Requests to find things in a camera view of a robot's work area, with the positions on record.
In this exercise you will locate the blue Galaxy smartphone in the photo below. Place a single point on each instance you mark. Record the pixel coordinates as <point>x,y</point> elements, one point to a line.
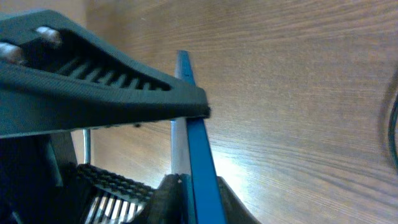
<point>199,198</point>

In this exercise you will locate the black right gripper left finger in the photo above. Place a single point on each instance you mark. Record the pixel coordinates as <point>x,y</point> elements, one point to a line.
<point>167,205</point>

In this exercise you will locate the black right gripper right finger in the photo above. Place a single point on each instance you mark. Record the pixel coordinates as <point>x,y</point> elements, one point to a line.
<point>235,211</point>

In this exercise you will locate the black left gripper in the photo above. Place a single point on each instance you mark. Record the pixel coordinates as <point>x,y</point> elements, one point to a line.
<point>41,182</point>

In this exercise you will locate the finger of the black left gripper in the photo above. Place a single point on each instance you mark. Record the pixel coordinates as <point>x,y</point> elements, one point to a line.
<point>57,76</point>

